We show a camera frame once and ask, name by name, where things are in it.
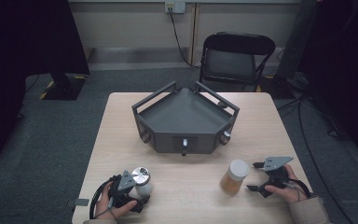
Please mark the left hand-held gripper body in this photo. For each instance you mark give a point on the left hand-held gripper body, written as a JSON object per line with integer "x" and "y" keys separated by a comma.
{"x": 118, "y": 191}

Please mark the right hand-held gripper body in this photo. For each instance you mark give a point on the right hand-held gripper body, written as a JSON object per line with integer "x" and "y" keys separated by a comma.
{"x": 276, "y": 178}

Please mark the white shaker with silver lid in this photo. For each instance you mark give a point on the white shaker with silver lid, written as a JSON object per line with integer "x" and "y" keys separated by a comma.
{"x": 144, "y": 183}

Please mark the orange jar with white lid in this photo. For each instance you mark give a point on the orange jar with white lid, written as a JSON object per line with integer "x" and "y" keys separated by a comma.
{"x": 233, "y": 179}

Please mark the dark grey corner rack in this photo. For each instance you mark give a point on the dark grey corner rack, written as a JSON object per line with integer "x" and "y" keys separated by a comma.
{"x": 183, "y": 116}

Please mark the person's right hand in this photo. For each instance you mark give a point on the person's right hand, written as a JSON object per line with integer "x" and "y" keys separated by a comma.
{"x": 292, "y": 189}

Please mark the person's left hand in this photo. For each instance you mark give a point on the person's left hand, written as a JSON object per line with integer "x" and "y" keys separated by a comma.
{"x": 103, "y": 208}

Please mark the grey table edge clip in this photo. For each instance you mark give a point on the grey table edge clip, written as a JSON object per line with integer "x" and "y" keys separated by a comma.
{"x": 80, "y": 202}

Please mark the small dark round object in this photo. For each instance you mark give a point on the small dark round object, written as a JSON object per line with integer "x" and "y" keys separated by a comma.
{"x": 223, "y": 104}

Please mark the black folding chair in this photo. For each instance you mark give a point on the black folding chair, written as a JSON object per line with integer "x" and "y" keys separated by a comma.
{"x": 230, "y": 62}

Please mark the black stand base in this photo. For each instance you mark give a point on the black stand base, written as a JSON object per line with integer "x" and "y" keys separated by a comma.
{"x": 63, "y": 88}

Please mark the dark curtain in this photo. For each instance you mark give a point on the dark curtain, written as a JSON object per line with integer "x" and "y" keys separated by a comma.
{"x": 18, "y": 62}
{"x": 345, "y": 77}

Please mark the grey metal stand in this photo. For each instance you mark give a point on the grey metal stand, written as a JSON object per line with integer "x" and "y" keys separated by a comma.
{"x": 295, "y": 46}

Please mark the white wall socket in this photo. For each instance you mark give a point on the white wall socket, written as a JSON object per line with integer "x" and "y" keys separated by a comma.
{"x": 175, "y": 6}

